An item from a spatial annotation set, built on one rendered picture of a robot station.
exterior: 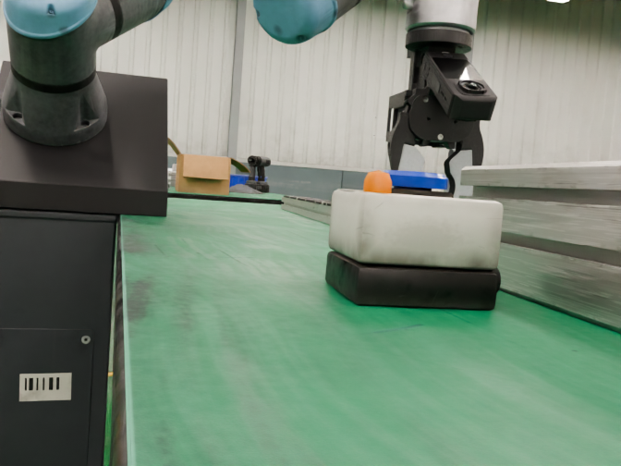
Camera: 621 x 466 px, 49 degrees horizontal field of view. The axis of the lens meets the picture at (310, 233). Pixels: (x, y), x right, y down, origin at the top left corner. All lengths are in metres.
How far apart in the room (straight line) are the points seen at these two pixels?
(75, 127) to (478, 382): 0.89
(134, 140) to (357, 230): 0.76
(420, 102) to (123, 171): 0.49
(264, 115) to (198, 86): 1.21
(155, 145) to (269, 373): 0.89
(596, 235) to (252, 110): 11.48
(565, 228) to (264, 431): 0.27
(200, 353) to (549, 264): 0.24
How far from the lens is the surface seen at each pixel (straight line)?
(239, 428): 0.18
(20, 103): 1.08
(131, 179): 1.04
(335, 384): 0.22
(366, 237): 0.36
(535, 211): 0.44
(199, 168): 2.72
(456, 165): 0.74
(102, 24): 1.02
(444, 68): 0.72
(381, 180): 0.36
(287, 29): 0.70
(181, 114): 11.62
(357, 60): 12.39
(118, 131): 1.11
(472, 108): 0.67
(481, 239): 0.38
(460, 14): 0.75
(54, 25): 0.97
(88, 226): 1.03
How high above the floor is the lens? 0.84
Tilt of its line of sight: 4 degrees down
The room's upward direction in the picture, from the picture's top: 4 degrees clockwise
